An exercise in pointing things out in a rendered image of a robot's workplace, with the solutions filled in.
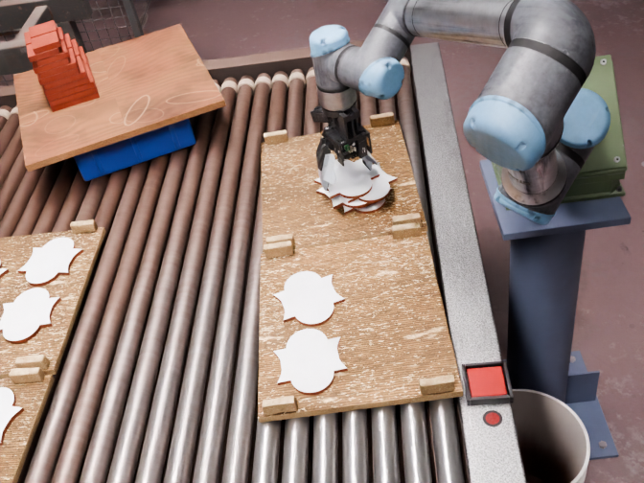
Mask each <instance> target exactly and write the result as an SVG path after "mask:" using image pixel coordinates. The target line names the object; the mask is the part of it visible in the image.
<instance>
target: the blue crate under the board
mask: <svg viewBox="0 0 644 483"><path fill-rule="evenodd" d="M195 144H196V138H195V135H194V132H193V129H192V126H191V123H190V120H189V119H186V120H183V121H180V122H177V123H174V124H171V125H168V126H163V127H160V128H158V129H155V130H152V131H149V132H146V133H143V134H140V135H137V136H134V137H131V138H128V139H125V140H123V141H120V142H117V143H114V144H111V145H108V146H105V147H102V148H99V149H94V150H91V151H89V152H86V153H83V154H80V155H77V156H74V159H75V161H76V164H77V166H78V168H79V170H80V173H81V176H82V178H83V180H84V181H89V180H91V179H94V178H97V177H100V176H103V175H106V174H109V173H114V172H116V171H119V170H122V169H125V168H128V167H131V166H133V165H136V164H139V163H142V162H145V161H148V160H151V159H153V158H156V157H159V156H162V155H165V154H168V153H171V152H174V151H176V150H181V149H184V148H187V147H189V146H192V145H195Z"/></svg>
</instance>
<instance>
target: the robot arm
mask: <svg viewBox="0 0 644 483"><path fill-rule="evenodd" d="M415 36H418V37H426V38H434V39H441V40H448V41H455V42H463V43H470V44H477V45H484V46H492V47H498V48H506V49H507V50H506V51H505V53H504V55H503V56H502V58H501V60H500V61H499V63H498V65H497V66H496V68H495V69H494V71H493V73H492V75H491V76H490V78H489V80H488V81H487V83H486V85H485V86H484V88H483V90H482V91H481V93H480V95H479V96H478V98H477V100H476V101H475V102H474V103H473V104H472V105H471V107H470V110H469V113H468V116H467V118H466V120H465V122H464V125H463V131H464V135H465V137H466V139H467V141H468V142H469V143H470V145H471V146H472V147H474V148H476V151H478V152H479V153H480V154H481V155H483V156H484V157H486V158H487V159H489V160H490V161H492V162H494V163H496V164H497V165H499V166H501V167H503V168H502V173H501V180H502V182H501V184H500V185H499V186H498V187H497V188H496V192H495V194H494V200H495V201H496V202H498V203H499V204H501V205H503V206H505V207H507V208H508V209H510V210H512V211H514V212H516V213H518V214H520V215H522V216H524V217H526V218H528V219H530V220H532V221H533V222H535V223H538V224H540V225H545V224H547V223H548V222H549V221H550V220H551V219H552V217H554V216H555V215H556V211H557V209H558V207H559V206H560V204H561V202H562V201H563V199H564V197H565V195H566V193H567V192H568V190H569V188H570V187H571V185H572V183H573V182H574V180H575V178H576V177H577V175H578V173H579V172H580V170H581V168H582V167H583V165H584V164H585V162H586V161H587V158H588V157H589V155H590V153H591V152H592V150H593V148H594V147H595V146H596V145H597V144H599V143H600V142H601V141H602V140H603V139H604V138H605V136H606V134H607V132H608V130H609V128H610V110H609V108H608V106H607V104H606V102H605V101H604V100H603V99H602V98H601V97H600V96H599V95H598V94H597V93H595V92H593V91H591V90H588V89H585V88H582V86H583V84H584V83H585V81H586V80H587V78H588V76H589V74H590V71H591V69H592V67H593V64H594V60H595V53H596V48H595V38H594V33H593V30H592V29H591V26H590V24H589V22H588V20H587V18H586V16H585V15H584V14H583V12H582V11H581V10H580V9H579V8H578V7H577V6H576V5H575V4H574V3H572V2H571V1H569V0H389V1H388V3H387V4H386V6H385V8H384V9H383V11H382V13H381V14H380V16H379V18H378V20H377V22H376V24H375V25H374V27H373V29H372V30H371V32H370V33H369V34H368V36H367V38H366V39H365V41H364V43H363V45H362V46H361V47H358V46H356V45H353V44H350V38H349V36H348V32H347V30H346V29H345V28H344V27H342V26H339V25H327V26H323V27H320V28H319V29H317V30H315V31H314V32H313V33H312V34H311V35H310V56H311V59H312V64H313V70H314V75H315V80H316V88H317V94H318V99H319V103H320V105H319V106H317V107H315V108H314V110H312V111H310V115H311V116H312V118H313V121H314V122H319V123H328V126H326V127H324V131H323V132H322V134H321V135H322V136H323V137H321V138H320V142H319V145H318V147H317V150H316V162H317V168H318V172H319V177H320V181H321V184H322V186H323V188H324V190H325V191H328V187H329V183H331V184H335V182H336V175H335V172H334V161H335V158H334V155H333V154H331V150H334V152H335V153H336V155H337V161H338V162H339V163H340V164H341V165H342V166H343V167H344V161H347V160H348V159H350V158H352V159H354V158H356V157H359V158H361V159H362V163H363V164H364V165H365V166H366V167H367V169H368V170H369V171H371V170H372V162H373V163H374V164H376V165H377V164H378V163H377V161H376V160H375V159H374V158H373V157H372V156H371V153H373V152H372V145H371V137H370V132H369V131H368V130H367V129H365V128H364V127H363V126H362V125H361V124H359V123H358V122H357V118H358V117H360V116H359V111H358V110H357V93H356V91H359V92H361V93H362V94H364V95H366V96H372V97H375V98H378V99H381V100H388V99H390V98H392V97H394V96H395V95H396V94H397V93H398V92H399V90H400V89H401V87H402V85H403V84H402V80H403V78H404V70H403V66H402V65H401V64H400V62H401V60H402V58H403V56H404V54H405V53H406V51H407V49H408V48H409V46H410V44H411V42H412V41H413V39H414V37H415ZM366 136H367V137H368V138H369V146H370V147H369V146H368V145H367V137H366Z"/></svg>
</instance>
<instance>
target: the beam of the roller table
mask: <svg viewBox="0 0 644 483"><path fill-rule="evenodd" d="M410 56H411V68H412V75H413V81H414V89H415V96H416V103H417V109H418V117H419V124H420V131H421V137H422V144H423V152H424V159H425V171H426V179H427V186H428V192H429V199H430V206H431V214H432V220H433V227H434V234H435V241H436V248H437V255H438V262H439V268H440V276H441V283H442V290H443V296H444V304H445V311H446V318H447V322H448V329H449V334H450V338H451V342H452V347H453V351H454V354H455V359H456V363H457V367H458V372H459V376H460V380H461V384H462V388H463V396H462V397H457V401H458V407H459V414H460V421H461V428H462V435H463V442H464V449H465V455H466V463H467V470H468V477H469V483H527V480H526V475H525V470H524V466H523V461H522V456H521V451H520V446H519V441H518V433H517V428H516V423H515V418H514V413H513V409H512V405H511V403H510V402H509V403H498V404H484V405H470V406H467V401H466V394H465V387H464V381H463V375H462V364H466V363H478V362H491V361H502V356H501V352H500V347H499V342H498V337H497V332H496V327H495V319H494V314H493V309H492V304H491V299H490V294H489V290H488V285H487V280H486V275H485V270H484V265H483V261H482V256H481V251H480V246H479V241H478V237H477V232H476V228H475V223H474V218H473V213H472V205H471V200H470V195H469V190H468V185H467V180H466V176H465V171H464V166H463V161H462V156H461V151H460V147H459V142H458V137H457V132H456V127H455V122H454V118H453V113H452V108H451V103H450V98H449V90H448V85H447V80H446V75H445V70H444V65H443V61H442V56H441V51H440V46H439V43H438V42H432V43H425V44H417V45H410ZM489 410H495V411H497V412H499V413H500V414H501V416H502V423H501V424H500V425H499V426H495V427H492V426H488V425H486V424H485V423H484V422H483V415H484V413H485V412H487V411H489Z"/></svg>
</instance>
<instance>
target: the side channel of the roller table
mask: <svg viewBox="0 0 644 483"><path fill-rule="evenodd" d="M364 41H365V40H360V41H352V42H350V44H353V45H356V46H358V47H361V46H362V45H363V43H364ZM404 57H406V58H407V59H408V62H409V64H410V69H411V56H410V46H409V48H408V49H407V51H406V53H405V54H404ZM202 62H203V64H204V66H205V67H206V69H207V71H208V72H209V74H210V76H211V78H212V79H213V80H217V81H219V82H220V84H221V85H222V84H223V83H224V80H225V79H227V78H234V79H236V80H237V82H238V85H239V82H240V80H241V78H242V77H243V76H246V75H247V76H251V77H252V78H253V79H254V81H256V79H257V77H258V76H259V75H260V74H261V73H266V74H268V75H269V76H270V77H271V82H272V79H273V77H274V74H275V73H276V72H278V71H283V72H286V73H287V76H288V79H289V76H290V74H291V72H292V71H293V70H294V69H301V70H303V71H304V73H305V76H306V75H307V73H308V71H309V69H310V68H312V67H313V64H312V59H311V47H308V48H300V49H292V50H285V51H278V52H270V53H262V54H255V55H248V56H240V57H226V58H219V59H211V60H203V61H202ZM3 105H7V106H9V107H11V108H15V107H16V105H17V101H16V95H15V87H14V85H10V86H2V87H0V107H1V106H3Z"/></svg>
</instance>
